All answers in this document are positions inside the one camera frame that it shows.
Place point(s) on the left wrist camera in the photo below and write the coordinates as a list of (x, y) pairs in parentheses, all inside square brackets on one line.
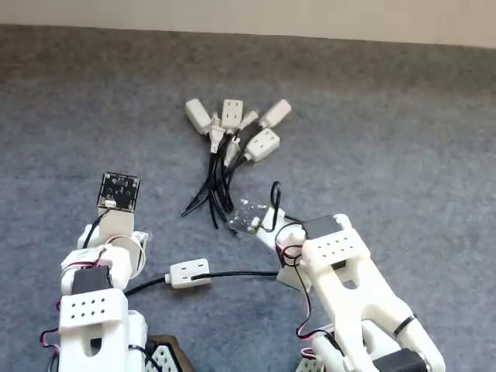
[(119, 190)]

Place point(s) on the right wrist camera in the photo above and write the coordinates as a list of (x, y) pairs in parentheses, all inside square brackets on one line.
[(245, 218)]

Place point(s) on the white outlet socket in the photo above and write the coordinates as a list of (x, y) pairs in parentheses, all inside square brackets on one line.
[(263, 143), (197, 114), (275, 111), (190, 273), (232, 112)]

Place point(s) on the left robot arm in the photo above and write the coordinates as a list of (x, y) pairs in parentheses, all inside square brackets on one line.
[(93, 310)]

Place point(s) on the white two-prong plug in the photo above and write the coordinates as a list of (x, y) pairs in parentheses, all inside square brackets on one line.
[(215, 133), (233, 149)]

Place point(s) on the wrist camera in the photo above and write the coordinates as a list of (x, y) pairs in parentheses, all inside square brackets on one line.
[(119, 190), (245, 218)]

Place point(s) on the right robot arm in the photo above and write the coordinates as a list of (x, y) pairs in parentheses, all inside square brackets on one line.
[(348, 279)]

